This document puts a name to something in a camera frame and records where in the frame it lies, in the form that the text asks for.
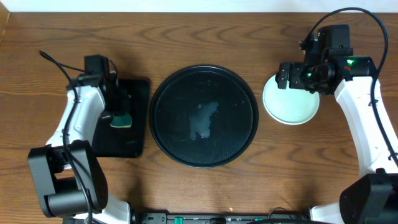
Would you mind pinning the round black serving tray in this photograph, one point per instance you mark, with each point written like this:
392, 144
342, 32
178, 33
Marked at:
203, 116

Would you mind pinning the black rectangular tray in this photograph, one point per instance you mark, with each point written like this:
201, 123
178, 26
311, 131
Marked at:
109, 141

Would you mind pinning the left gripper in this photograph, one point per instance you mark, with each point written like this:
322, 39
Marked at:
116, 104

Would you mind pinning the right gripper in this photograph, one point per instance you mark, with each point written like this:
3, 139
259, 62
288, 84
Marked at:
292, 76

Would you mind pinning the green and yellow sponge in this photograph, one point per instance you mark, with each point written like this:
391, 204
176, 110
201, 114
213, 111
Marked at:
121, 121

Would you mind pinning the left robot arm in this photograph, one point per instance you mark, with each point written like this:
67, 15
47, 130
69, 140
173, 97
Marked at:
68, 179

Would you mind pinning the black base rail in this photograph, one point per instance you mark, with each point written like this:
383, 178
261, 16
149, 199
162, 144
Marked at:
165, 217

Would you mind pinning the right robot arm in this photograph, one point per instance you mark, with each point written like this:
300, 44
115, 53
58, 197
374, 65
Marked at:
352, 81

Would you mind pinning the pale green plate top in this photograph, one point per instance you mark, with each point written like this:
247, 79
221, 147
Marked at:
289, 106

